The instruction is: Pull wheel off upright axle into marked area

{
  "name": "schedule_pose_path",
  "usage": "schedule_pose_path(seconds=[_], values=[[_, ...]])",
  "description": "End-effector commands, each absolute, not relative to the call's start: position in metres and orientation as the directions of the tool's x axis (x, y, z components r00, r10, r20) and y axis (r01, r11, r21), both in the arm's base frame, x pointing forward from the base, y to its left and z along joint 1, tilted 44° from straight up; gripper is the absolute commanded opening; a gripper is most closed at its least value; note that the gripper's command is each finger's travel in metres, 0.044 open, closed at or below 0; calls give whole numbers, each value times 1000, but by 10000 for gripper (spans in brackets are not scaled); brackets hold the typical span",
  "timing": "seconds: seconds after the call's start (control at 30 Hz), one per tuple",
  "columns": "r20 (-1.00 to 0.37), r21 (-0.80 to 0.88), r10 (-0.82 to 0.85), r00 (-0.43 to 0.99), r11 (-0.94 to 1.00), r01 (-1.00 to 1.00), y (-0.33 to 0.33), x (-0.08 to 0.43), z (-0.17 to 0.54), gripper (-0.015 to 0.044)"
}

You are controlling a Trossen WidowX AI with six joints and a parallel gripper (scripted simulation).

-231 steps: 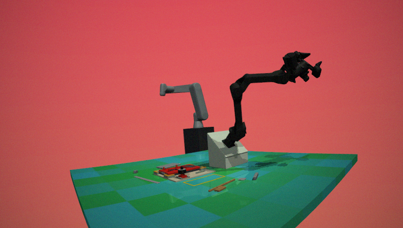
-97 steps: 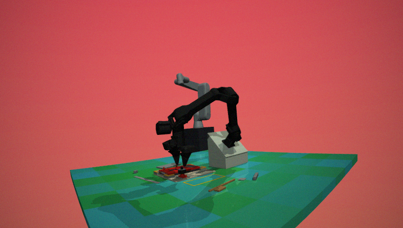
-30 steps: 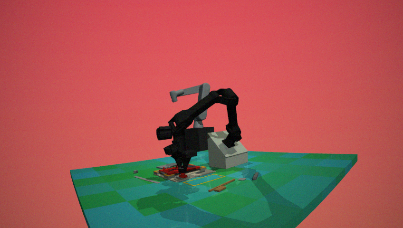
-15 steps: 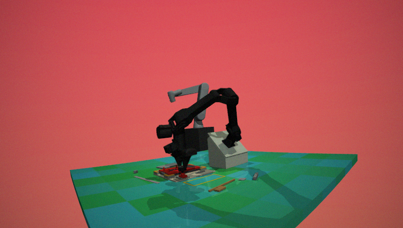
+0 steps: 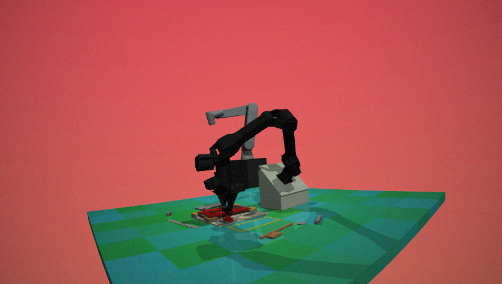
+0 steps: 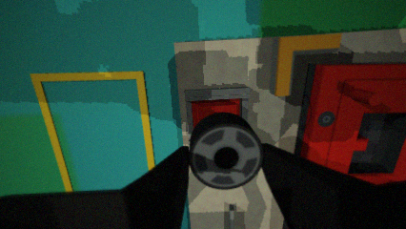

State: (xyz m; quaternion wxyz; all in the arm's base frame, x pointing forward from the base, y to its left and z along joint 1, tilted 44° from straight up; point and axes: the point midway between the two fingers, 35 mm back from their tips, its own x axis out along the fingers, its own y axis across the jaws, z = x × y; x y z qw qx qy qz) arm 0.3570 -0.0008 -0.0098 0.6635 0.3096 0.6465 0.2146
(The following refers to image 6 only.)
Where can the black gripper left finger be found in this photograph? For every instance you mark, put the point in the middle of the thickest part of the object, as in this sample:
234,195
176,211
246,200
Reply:
154,201

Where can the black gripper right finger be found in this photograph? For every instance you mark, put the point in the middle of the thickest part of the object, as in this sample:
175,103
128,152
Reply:
311,196

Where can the yellow rectangular outline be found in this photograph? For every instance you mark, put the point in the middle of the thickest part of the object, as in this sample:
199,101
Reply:
36,79

